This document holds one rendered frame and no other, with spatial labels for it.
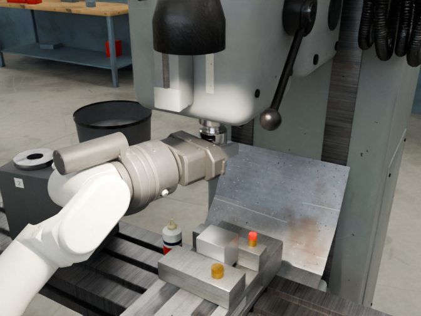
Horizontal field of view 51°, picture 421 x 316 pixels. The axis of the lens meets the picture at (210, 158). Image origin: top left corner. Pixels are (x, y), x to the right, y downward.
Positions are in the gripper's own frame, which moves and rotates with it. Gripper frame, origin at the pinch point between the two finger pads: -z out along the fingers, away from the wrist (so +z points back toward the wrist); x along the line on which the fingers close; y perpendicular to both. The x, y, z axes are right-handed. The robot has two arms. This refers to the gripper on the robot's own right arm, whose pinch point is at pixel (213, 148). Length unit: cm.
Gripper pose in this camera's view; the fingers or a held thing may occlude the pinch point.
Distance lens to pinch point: 74.7
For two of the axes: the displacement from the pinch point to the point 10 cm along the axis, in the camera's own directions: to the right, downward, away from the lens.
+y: -0.1, 9.1, 4.2
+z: -7.3, 2.8, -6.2
